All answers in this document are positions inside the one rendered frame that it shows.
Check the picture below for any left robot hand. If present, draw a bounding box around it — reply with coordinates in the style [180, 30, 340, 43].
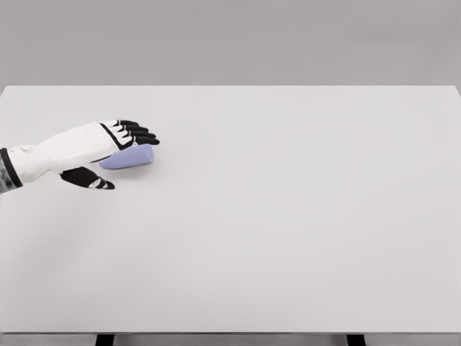
[45, 119, 161, 191]

